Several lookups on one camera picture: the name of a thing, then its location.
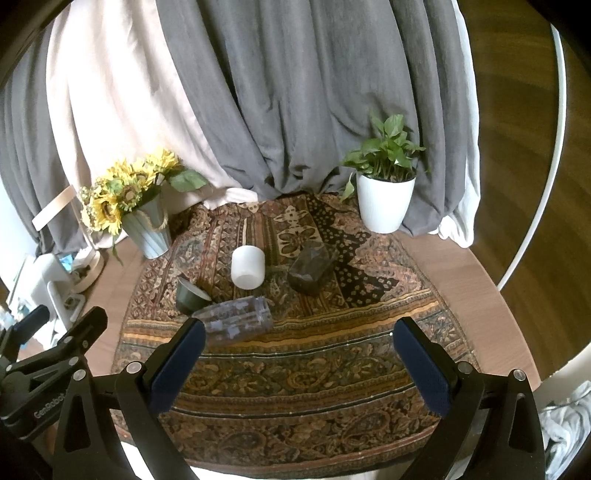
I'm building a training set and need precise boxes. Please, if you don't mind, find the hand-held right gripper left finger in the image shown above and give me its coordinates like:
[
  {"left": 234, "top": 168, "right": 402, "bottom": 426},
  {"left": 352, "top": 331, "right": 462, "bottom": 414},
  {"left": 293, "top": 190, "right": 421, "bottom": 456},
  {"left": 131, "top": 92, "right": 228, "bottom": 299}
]
[{"left": 54, "top": 318, "right": 207, "bottom": 480}]

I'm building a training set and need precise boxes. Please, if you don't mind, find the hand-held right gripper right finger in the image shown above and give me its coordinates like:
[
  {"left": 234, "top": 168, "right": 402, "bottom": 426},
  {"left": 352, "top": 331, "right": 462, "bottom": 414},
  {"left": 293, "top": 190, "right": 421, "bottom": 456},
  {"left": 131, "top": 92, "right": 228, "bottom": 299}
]
[{"left": 392, "top": 316, "right": 548, "bottom": 480}]

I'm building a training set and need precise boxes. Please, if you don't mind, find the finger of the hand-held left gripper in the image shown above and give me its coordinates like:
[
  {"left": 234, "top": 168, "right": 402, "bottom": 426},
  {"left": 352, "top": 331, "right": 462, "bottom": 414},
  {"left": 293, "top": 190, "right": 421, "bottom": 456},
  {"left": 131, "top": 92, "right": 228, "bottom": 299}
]
[
  {"left": 0, "top": 305, "right": 51, "bottom": 366},
  {"left": 6, "top": 307, "right": 109, "bottom": 378}
]

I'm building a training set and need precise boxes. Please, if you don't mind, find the clear plastic cup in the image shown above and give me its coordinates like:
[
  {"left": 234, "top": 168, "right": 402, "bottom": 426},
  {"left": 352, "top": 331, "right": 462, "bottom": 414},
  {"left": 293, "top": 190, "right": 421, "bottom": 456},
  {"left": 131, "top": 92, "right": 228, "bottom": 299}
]
[{"left": 191, "top": 296, "right": 274, "bottom": 346}]

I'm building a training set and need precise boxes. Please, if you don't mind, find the white cup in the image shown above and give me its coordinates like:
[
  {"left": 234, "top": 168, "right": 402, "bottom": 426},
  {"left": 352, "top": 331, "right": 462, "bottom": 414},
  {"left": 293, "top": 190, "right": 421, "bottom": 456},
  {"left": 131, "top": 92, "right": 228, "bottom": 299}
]
[{"left": 230, "top": 246, "right": 265, "bottom": 291}]

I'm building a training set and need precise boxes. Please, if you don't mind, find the dark faceted glass cup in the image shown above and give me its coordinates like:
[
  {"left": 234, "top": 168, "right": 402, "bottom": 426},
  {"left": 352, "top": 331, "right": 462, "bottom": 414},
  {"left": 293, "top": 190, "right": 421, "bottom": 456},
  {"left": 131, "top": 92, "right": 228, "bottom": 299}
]
[{"left": 287, "top": 241, "right": 338, "bottom": 296}]

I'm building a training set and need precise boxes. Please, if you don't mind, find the white appliance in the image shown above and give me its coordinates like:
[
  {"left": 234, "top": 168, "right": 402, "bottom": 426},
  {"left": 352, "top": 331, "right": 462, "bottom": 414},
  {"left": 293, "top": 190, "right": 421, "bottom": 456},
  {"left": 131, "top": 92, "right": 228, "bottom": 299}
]
[{"left": 9, "top": 253, "right": 86, "bottom": 344}]

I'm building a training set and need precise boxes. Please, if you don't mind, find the dark green bowl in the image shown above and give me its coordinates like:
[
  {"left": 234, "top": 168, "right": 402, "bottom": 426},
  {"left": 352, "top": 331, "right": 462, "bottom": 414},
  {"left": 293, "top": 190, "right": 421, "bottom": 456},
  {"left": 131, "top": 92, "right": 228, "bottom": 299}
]
[{"left": 175, "top": 277, "right": 211, "bottom": 315}]

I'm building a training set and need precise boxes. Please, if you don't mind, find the sunflower bouquet in ribbed pot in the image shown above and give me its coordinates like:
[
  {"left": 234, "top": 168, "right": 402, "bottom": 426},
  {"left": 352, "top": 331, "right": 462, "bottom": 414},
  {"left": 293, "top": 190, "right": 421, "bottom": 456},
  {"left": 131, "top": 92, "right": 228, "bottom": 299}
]
[{"left": 79, "top": 148, "right": 209, "bottom": 260}]

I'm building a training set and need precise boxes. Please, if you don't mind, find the patterned brown table cloth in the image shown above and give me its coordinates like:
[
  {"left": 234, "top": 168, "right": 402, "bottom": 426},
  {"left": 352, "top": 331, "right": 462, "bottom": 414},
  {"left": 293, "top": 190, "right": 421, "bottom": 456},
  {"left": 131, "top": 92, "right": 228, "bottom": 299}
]
[{"left": 111, "top": 193, "right": 479, "bottom": 480}]

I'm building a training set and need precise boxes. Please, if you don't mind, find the crumpled white cloth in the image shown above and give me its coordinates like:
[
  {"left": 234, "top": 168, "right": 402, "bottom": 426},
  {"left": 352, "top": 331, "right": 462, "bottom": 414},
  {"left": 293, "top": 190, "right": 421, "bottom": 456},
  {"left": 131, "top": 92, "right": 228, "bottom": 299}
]
[{"left": 538, "top": 382, "right": 591, "bottom": 480}]

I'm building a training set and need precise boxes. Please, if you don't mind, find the narrow grey curtain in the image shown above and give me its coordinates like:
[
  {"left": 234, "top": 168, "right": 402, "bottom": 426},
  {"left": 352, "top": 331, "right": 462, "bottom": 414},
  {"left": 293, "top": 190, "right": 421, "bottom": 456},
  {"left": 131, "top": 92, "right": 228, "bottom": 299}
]
[{"left": 0, "top": 44, "right": 95, "bottom": 259}]

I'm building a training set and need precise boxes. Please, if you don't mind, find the green plant in white pot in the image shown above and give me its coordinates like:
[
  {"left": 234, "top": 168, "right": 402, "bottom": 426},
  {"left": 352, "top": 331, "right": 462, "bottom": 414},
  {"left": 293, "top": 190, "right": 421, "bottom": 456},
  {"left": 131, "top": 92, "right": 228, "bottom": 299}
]
[{"left": 339, "top": 114, "right": 428, "bottom": 234}]

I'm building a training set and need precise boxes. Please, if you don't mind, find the beige curtain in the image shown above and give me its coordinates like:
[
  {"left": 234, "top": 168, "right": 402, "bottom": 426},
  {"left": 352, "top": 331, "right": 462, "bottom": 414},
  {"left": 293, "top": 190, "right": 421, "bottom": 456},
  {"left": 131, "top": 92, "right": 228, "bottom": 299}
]
[{"left": 45, "top": 0, "right": 260, "bottom": 214}]

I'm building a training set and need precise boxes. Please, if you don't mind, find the white hoop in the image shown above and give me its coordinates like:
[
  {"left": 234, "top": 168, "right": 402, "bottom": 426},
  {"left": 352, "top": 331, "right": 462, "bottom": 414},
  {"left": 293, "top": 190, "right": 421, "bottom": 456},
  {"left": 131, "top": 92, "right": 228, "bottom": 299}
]
[{"left": 495, "top": 21, "right": 568, "bottom": 291}]

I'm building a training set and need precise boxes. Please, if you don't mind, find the wide grey curtain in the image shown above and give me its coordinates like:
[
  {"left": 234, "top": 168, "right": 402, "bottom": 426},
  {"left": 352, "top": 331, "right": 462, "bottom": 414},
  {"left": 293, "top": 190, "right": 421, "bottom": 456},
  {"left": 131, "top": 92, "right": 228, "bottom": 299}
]
[{"left": 154, "top": 0, "right": 477, "bottom": 237}]

